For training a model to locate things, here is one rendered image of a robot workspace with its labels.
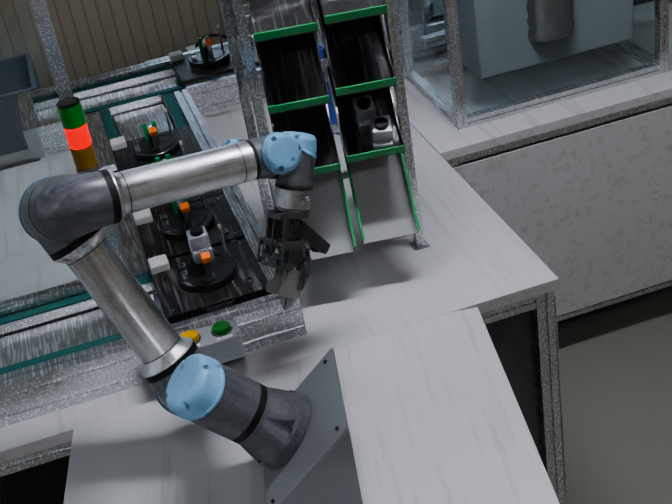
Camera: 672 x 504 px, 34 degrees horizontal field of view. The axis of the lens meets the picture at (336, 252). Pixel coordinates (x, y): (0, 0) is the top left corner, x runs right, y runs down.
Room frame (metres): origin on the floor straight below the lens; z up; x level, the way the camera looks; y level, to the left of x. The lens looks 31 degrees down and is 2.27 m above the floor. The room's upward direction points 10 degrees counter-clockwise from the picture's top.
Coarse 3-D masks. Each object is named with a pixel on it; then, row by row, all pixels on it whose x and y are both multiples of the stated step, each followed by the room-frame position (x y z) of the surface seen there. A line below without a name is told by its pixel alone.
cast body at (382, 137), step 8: (376, 120) 2.15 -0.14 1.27; (384, 120) 2.15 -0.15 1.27; (376, 128) 2.14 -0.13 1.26; (384, 128) 2.14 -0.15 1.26; (376, 136) 2.14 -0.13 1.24; (384, 136) 2.14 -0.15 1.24; (392, 136) 2.14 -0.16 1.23; (376, 144) 2.14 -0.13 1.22; (384, 144) 2.14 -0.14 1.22; (392, 144) 2.14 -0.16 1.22
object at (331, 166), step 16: (288, 112) 2.28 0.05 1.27; (304, 112) 2.27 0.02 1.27; (320, 112) 2.27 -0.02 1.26; (272, 128) 2.20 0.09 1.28; (288, 128) 2.24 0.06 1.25; (304, 128) 2.23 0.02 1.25; (320, 128) 2.23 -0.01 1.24; (320, 144) 2.18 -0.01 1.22; (320, 160) 2.14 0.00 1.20; (336, 160) 2.14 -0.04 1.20
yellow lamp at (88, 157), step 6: (72, 150) 2.19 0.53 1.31; (78, 150) 2.19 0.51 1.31; (84, 150) 2.19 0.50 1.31; (90, 150) 2.19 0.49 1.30; (72, 156) 2.20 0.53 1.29; (78, 156) 2.18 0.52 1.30; (84, 156) 2.18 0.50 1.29; (90, 156) 2.19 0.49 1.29; (78, 162) 2.19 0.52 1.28; (84, 162) 2.18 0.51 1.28; (90, 162) 2.19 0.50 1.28; (96, 162) 2.20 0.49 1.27; (78, 168) 2.19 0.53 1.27; (84, 168) 2.18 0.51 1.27; (90, 168) 2.19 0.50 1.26
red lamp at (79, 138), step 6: (84, 126) 2.20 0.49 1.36; (66, 132) 2.19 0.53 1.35; (72, 132) 2.18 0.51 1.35; (78, 132) 2.19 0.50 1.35; (84, 132) 2.19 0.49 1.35; (72, 138) 2.19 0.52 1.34; (78, 138) 2.18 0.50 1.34; (84, 138) 2.19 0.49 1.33; (90, 138) 2.21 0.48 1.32; (72, 144) 2.19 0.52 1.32; (78, 144) 2.18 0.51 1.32; (84, 144) 2.19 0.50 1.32; (90, 144) 2.20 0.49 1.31
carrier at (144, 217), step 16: (176, 208) 2.42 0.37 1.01; (192, 208) 2.44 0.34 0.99; (208, 208) 2.42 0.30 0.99; (224, 208) 2.44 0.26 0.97; (144, 224) 2.43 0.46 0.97; (160, 224) 2.38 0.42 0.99; (176, 224) 2.37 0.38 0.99; (192, 224) 2.33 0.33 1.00; (208, 224) 2.34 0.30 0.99; (224, 224) 2.36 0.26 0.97; (144, 240) 2.35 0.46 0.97; (160, 240) 2.34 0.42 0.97; (176, 240) 2.32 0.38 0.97; (176, 256) 2.25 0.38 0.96
